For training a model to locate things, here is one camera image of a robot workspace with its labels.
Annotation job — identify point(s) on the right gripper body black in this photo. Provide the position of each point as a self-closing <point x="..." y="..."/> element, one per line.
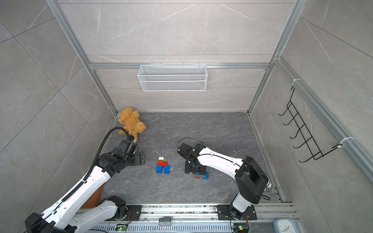
<point x="197" y="170"/>

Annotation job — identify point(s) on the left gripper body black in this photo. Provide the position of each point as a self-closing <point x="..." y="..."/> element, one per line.
<point x="136" y="159"/>

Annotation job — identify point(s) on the blue lego brick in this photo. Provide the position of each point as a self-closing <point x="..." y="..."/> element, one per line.
<point x="207" y="176"/>
<point x="167" y="169"/>
<point x="159" y="169"/>

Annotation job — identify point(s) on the red long lego brick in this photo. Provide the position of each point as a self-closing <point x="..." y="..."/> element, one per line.
<point x="163" y="164"/>

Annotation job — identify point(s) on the blue lego brick bottom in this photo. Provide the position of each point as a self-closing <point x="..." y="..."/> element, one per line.
<point x="167" y="169"/>

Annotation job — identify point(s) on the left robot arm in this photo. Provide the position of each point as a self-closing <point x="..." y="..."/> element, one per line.
<point x="62" y="216"/>

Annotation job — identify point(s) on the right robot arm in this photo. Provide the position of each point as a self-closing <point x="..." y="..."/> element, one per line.
<point x="251" y="180"/>

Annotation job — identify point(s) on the brown teddy bear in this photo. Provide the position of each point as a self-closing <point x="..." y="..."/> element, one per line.
<point x="131" y="123"/>

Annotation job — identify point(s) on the brown block at left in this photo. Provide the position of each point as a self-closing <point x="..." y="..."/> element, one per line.
<point x="94" y="200"/>

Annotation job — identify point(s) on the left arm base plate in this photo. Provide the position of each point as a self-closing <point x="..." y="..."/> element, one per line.
<point x="134" y="212"/>

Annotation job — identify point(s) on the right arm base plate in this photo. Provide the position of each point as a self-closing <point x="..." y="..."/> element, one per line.
<point x="228" y="212"/>

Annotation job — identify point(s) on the white wire mesh basket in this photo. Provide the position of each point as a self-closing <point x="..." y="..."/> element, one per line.
<point x="154" y="78"/>

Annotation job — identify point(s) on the aluminium front rail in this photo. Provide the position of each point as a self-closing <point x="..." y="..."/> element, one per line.
<point x="198" y="218"/>

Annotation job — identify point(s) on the black wall hook rack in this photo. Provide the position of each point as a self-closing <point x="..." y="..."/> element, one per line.
<point x="303" y="132"/>

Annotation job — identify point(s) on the blue-rimmed clock on rail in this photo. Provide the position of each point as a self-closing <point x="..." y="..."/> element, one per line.
<point x="285" y="225"/>

